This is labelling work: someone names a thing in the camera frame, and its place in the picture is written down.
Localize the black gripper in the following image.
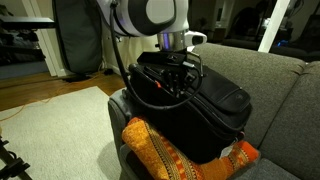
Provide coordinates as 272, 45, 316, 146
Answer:
156, 63, 198, 99

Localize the black wheeled suitcase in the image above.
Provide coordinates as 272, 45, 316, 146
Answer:
121, 61, 253, 164

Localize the white luggage tag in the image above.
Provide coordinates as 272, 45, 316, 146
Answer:
219, 143, 235, 158

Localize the grey fabric sofa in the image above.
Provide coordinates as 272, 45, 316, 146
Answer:
107, 42, 320, 180

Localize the dark garment bag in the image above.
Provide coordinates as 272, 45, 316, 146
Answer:
52, 0, 104, 75

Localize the cream floor rug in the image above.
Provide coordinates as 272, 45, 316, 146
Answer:
0, 85, 123, 180

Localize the black shelf board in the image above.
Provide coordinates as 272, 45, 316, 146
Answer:
0, 16, 56, 30

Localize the black tripod stand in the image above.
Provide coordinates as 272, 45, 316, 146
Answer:
0, 136, 33, 180

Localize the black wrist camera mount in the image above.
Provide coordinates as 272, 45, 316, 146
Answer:
136, 49, 188, 68

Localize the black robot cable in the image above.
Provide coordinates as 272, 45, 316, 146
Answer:
109, 1, 205, 112

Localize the white window post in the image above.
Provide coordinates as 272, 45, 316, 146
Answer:
257, 0, 292, 54

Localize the orange floor cable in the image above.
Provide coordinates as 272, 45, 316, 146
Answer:
0, 71, 105, 123

